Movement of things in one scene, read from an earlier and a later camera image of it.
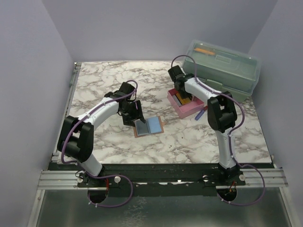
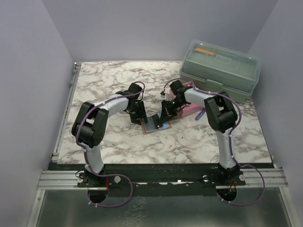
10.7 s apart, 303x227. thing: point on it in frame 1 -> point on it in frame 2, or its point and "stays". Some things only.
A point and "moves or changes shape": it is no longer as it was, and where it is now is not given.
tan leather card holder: (153, 125) moves or changes shape
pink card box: (188, 109) stays
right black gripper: (184, 95) -> (165, 111)
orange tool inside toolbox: (204, 51) stays
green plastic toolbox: (224, 68) stays
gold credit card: (183, 100) moves or changes shape
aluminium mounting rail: (68, 180) stays
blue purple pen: (200, 113) stays
